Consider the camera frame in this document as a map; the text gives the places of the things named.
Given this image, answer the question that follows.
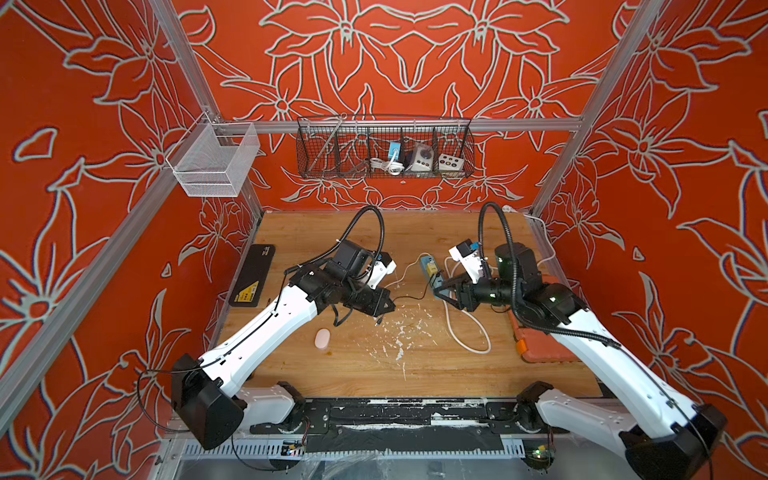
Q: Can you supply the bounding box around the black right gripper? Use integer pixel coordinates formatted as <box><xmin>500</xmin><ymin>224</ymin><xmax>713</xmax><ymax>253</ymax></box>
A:
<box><xmin>431</xmin><ymin>272</ymin><xmax>522</xmax><ymax>315</ymax></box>

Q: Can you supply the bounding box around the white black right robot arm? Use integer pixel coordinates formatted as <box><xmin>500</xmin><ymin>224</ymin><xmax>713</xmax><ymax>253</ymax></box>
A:
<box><xmin>433</xmin><ymin>202</ymin><xmax>727</xmax><ymax>479</ymax></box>

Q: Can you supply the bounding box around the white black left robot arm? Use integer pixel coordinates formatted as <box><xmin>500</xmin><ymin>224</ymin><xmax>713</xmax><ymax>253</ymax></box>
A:
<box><xmin>170</xmin><ymin>231</ymin><xmax>396</xmax><ymax>450</ymax></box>

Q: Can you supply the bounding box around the blue power strip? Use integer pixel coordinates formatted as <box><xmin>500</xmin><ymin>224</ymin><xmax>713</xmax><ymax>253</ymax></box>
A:
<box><xmin>419</xmin><ymin>254</ymin><xmax>444</xmax><ymax>293</ymax></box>

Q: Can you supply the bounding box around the pink earbuds case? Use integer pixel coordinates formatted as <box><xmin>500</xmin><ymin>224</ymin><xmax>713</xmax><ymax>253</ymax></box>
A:
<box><xmin>314</xmin><ymin>328</ymin><xmax>331</xmax><ymax>351</ymax></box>

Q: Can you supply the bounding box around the red plastic toolbox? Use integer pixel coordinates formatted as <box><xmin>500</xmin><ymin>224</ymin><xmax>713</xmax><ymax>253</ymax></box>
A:
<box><xmin>508</xmin><ymin>311</ymin><xmax>579</xmax><ymax>363</ymax></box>

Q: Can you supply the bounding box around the black flat tool case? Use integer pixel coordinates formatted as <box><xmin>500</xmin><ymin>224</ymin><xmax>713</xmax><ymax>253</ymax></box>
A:
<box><xmin>228</xmin><ymin>244</ymin><xmax>276</xmax><ymax>308</ymax></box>

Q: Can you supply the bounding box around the white cube socket adapter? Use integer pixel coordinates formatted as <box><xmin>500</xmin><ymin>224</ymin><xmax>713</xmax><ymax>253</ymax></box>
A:
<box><xmin>437</xmin><ymin>154</ymin><xmax>465</xmax><ymax>177</ymax></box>

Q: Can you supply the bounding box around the white round socket adapter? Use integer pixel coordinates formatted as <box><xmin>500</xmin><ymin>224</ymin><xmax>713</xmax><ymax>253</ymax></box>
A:
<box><xmin>408</xmin><ymin>143</ymin><xmax>435</xmax><ymax>173</ymax></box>

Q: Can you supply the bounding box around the blue white charger in basket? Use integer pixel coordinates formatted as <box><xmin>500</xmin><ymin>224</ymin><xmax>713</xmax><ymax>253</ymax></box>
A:
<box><xmin>387</xmin><ymin>142</ymin><xmax>401</xmax><ymax>164</ymax></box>

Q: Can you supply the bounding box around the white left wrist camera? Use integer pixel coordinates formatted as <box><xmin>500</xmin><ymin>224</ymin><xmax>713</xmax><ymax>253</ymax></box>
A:
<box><xmin>366</xmin><ymin>252</ymin><xmax>396</xmax><ymax>289</ymax></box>

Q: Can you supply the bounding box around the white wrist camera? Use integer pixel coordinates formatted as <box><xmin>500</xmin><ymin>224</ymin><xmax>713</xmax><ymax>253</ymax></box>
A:
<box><xmin>449</xmin><ymin>239</ymin><xmax>489</xmax><ymax>284</ymax></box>
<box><xmin>366</xmin><ymin>252</ymin><xmax>396</xmax><ymax>289</ymax></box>

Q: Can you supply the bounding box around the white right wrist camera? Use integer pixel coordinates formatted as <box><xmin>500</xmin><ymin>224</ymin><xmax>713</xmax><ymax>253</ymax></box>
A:
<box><xmin>449</xmin><ymin>239</ymin><xmax>489</xmax><ymax>284</ymax></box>

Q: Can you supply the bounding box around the black wire wall basket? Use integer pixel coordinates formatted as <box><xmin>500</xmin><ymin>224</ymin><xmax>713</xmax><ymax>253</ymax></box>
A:
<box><xmin>296</xmin><ymin>114</ymin><xmax>475</xmax><ymax>180</ymax></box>

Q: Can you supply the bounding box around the white mesh wall basket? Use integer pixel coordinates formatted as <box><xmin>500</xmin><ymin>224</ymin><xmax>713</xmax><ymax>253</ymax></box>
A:
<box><xmin>168</xmin><ymin>124</ymin><xmax>261</xmax><ymax>198</ymax></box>

